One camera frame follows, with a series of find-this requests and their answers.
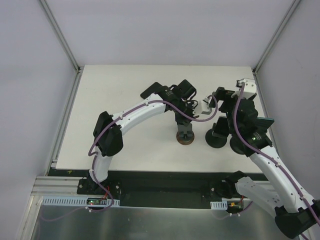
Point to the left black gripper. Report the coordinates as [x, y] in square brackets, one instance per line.
[184, 119]

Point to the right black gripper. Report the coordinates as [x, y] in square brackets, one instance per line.
[224, 121]

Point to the black phone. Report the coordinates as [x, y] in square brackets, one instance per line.
[264, 123]
[152, 89]
[222, 128]

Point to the black phone stand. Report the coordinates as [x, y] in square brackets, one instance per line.
[239, 147]
[212, 140]

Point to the brown disc small stand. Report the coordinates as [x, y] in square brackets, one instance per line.
[185, 134]

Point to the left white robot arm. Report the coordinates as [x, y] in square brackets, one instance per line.
[157, 99]

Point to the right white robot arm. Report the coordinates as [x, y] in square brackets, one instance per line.
[293, 209]

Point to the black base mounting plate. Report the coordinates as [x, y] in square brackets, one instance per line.
[151, 189]

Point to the metal sheet front panel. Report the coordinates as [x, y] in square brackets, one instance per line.
[127, 223]

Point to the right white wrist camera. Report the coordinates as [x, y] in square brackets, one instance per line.
[249, 88]

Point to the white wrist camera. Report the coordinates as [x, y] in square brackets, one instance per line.
[205, 109]
[249, 88]

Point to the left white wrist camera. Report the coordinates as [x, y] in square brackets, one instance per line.
[205, 109]

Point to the right white cable duct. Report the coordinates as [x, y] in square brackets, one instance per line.
[219, 205]

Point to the white cable duct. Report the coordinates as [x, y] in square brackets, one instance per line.
[219, 205]
[79, 201]

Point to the left aluminium frame post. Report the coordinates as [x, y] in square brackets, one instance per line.
[59, 34]

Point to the aluminium frame post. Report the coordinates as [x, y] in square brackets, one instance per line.
[59, 34]
[277, 34]

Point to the right aluminium frame post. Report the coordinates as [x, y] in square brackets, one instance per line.
[277, 34]

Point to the front aluminium rail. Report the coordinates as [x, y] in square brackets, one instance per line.
[55, 186]

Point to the left white cable duct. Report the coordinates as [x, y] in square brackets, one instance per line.
[79, 201]

